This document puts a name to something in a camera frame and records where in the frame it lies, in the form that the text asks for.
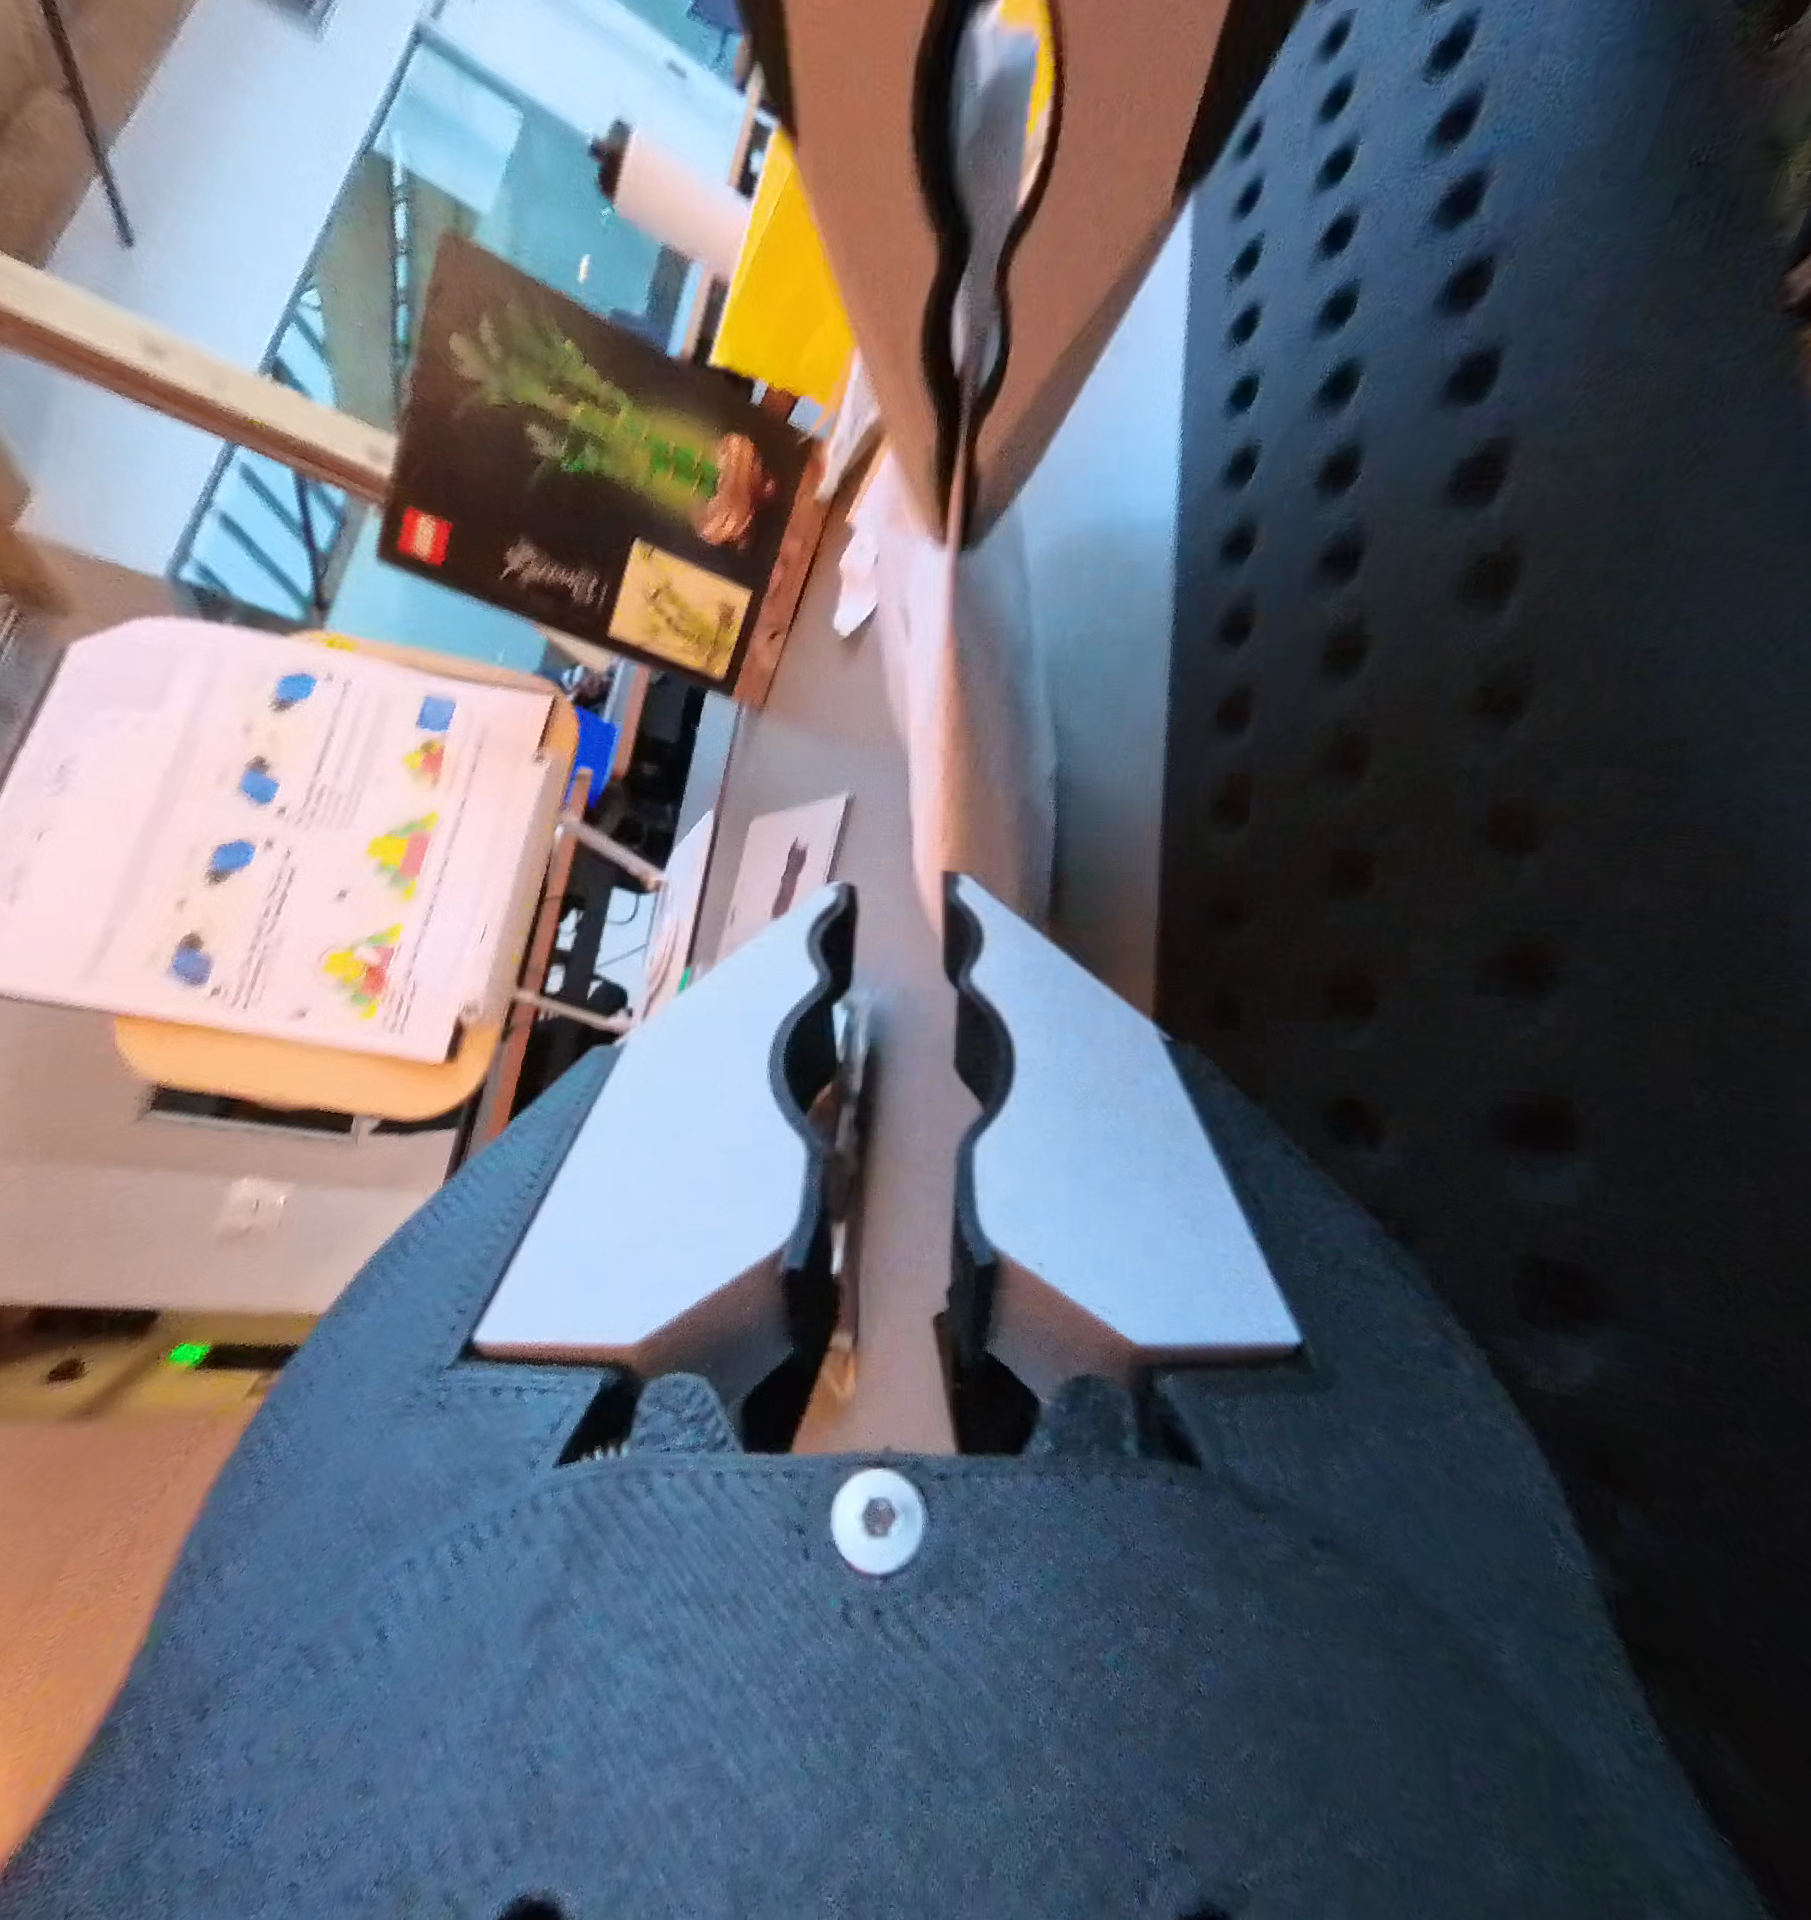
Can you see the black toy set box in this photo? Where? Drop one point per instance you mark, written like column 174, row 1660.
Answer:
column 545, row 449

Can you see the open instruction booklet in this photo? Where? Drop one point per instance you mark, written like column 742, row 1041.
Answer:
column 785, row 870

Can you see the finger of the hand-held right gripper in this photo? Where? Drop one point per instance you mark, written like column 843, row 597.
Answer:
column 861, row 180
column 1115, row 180

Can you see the white tall tumbler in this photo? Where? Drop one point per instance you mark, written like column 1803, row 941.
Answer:
column 682, row 203

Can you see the torn white paper packet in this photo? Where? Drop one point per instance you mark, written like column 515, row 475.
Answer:
column 846, row 434

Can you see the printed instruction sheet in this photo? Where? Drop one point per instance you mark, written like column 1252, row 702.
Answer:
column 170, row 839

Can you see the black box with green lights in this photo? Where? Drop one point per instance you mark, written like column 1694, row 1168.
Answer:
column 187, row 1357

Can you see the white document stand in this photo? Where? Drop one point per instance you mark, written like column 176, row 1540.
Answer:
column 290, row 1084

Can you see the yellow plastic bin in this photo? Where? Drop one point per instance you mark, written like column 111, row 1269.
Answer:
column 785, row 302

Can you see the black perforated chair armrest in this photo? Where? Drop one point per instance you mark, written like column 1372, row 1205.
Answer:
column 1595, row 749

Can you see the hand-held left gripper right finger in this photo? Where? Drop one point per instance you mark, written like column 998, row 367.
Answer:
column 1129, row 1200

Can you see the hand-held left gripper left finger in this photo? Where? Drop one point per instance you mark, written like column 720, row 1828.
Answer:
column 649, row 1200

